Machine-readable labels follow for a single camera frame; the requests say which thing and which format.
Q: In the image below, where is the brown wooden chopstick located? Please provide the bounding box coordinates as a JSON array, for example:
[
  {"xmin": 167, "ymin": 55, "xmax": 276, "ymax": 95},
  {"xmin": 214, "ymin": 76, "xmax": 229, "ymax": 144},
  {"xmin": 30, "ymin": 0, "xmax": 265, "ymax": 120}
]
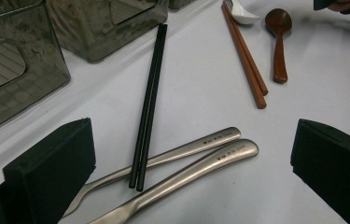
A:
[
  {"xmin": 223, "ymin": 0, "xmax": 270, "ymax": 97},
  {"xmin": 220, "ymin": 2, "xmax": 268, "ymax": 110}
]

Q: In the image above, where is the white ceramic spoon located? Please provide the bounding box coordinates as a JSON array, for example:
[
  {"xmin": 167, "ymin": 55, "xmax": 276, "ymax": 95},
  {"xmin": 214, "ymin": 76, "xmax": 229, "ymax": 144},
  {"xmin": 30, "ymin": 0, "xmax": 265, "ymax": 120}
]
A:
[{"xmin": 227, "ymin": 0, "xmax": 261, "ymax": 26}]

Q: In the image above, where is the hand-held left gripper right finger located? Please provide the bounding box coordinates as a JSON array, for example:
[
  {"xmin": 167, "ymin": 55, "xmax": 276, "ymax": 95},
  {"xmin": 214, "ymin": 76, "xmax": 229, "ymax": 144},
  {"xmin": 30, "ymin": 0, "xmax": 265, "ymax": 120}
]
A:
[{"xmin": 289, "ymin": 118, "xmax": 350, "ymax": 224}]

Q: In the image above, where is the steel table knife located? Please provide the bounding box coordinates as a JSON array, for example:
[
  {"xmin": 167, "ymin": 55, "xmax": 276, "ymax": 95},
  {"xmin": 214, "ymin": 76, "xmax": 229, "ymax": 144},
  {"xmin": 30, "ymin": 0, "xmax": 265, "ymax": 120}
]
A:
[{"xmin": 87, "ymin": 138, "xmax": 259, "ymax": 224}]

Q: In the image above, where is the brown wooden spoon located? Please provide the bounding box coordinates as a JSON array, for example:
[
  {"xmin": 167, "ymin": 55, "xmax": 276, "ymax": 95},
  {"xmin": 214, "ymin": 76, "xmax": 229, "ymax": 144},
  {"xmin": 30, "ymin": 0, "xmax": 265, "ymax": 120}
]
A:
[{"xmin": 264, "ymin": 7, "xmax": 293, "ymax": 84}]

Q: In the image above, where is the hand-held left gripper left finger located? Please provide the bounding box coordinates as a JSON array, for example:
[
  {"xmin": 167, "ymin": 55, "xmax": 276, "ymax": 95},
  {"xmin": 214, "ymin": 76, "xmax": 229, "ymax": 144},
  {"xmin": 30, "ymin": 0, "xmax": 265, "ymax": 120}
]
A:
[{"xmin": 3, "ymin": 117, "xmax": 97, "ymax": 224}]

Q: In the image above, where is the transparent grey plastic bin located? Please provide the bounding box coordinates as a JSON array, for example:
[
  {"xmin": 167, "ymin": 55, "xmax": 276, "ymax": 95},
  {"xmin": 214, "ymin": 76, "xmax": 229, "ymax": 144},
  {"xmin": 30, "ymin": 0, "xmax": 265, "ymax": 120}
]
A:
[
  {"xmin": 167, "ymin": 0, "xmax": 197, "ymax": 10},
  {"xmin": 0, "ymin": 0, "xmax": 72, "ymax": 142},
  {"xmin": 45, "ymin": 0, "xmax": 170, "ymax": 64}
]

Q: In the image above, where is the steel fork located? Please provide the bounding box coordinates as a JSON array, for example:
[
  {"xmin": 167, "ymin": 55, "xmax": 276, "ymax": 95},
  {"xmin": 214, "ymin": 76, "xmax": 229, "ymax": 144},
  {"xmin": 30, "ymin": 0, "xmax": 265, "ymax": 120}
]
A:
[{"xmin": 63, "ymin": 126, "xmax": 242, "ymax": 217}]

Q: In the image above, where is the black chopstick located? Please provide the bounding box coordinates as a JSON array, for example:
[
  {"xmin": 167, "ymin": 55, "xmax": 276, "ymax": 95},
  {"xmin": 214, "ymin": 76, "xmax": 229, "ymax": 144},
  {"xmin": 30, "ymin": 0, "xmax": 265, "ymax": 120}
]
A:
[
  {"xmin": 135, "ymin": 23, "xmax": 169, "ymax": 192},
  {"xmin": 128, "ymin": 23, "xmax": 164, "ymax": 189}
]

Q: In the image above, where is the white table cover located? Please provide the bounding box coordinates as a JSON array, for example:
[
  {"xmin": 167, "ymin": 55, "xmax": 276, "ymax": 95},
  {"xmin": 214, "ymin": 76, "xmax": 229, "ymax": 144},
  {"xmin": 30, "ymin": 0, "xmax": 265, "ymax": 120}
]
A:
[{"xmin": 0, "ymin": 0, "xmax": 350, "ymax": 224}]

